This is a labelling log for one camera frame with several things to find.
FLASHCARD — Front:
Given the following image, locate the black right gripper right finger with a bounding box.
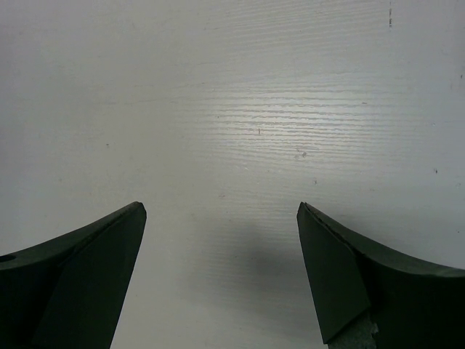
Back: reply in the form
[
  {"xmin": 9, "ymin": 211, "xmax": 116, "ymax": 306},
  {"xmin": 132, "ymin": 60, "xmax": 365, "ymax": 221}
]
[{"xmin": 296, "ymin": 203, "xmax": 464, "ymax": 348}]

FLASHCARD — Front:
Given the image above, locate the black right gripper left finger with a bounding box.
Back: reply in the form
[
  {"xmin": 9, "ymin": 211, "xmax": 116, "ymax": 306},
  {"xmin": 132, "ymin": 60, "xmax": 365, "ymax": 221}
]
[{"xmin": 1, "ymin": 201, "xmax": 147, "ymax": 349}]

